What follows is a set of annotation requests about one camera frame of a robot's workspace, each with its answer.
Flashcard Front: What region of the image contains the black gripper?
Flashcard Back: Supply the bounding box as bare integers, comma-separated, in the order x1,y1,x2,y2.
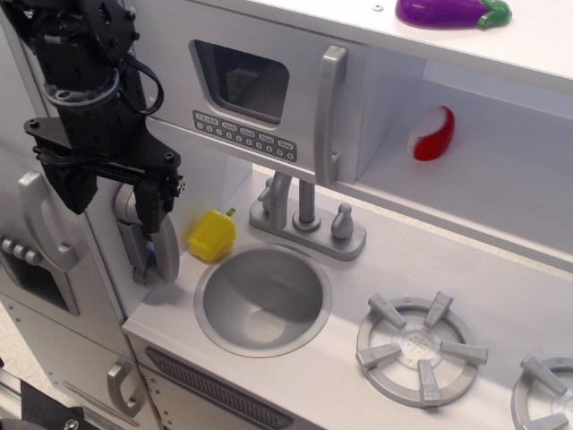
24,91,184,235

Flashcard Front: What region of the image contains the white toy microwave door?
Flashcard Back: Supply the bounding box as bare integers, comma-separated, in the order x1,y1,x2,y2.
133,1,366,182

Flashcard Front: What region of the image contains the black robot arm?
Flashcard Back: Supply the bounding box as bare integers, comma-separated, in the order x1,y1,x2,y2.
1,1,184,235

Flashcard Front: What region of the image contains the grey toy telephone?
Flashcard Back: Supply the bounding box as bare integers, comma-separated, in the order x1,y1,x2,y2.
114,185,179,288

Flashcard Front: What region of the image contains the yellow toy bell pepper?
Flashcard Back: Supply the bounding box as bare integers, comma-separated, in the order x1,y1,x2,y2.
187,208,236,262

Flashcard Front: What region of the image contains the grey ice dispenser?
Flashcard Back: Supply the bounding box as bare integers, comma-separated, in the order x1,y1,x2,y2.
1,234,80,316

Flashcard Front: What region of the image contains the round metal sink bowl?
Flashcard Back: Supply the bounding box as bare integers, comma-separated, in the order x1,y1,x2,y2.
194,244,333,358

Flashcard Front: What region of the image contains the grey oven vent panel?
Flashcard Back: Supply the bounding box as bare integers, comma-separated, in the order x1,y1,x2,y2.
145,348,293,429

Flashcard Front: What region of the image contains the grey toy faucet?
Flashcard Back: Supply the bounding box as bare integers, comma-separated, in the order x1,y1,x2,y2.
249,172,367,262

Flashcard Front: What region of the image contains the red white toy radish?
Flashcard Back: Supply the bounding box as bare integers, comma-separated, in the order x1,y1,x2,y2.
406,106,456,161

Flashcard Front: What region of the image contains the grey stove burner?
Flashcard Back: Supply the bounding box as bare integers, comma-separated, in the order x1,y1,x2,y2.
510,355,572,429
355,291,489,409

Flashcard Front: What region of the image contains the purple toy eggplant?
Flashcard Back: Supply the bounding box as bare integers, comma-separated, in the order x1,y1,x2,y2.
395,0,512,30

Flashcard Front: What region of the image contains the grey fridge door handle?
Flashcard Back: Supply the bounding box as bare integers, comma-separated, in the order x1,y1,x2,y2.
18,170,78,272

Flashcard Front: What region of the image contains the grey lower fridge handle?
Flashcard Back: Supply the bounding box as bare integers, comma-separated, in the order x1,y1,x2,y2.
107,360,145,418

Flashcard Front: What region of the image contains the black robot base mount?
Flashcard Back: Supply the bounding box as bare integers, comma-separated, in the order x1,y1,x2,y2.
1,361,90,429

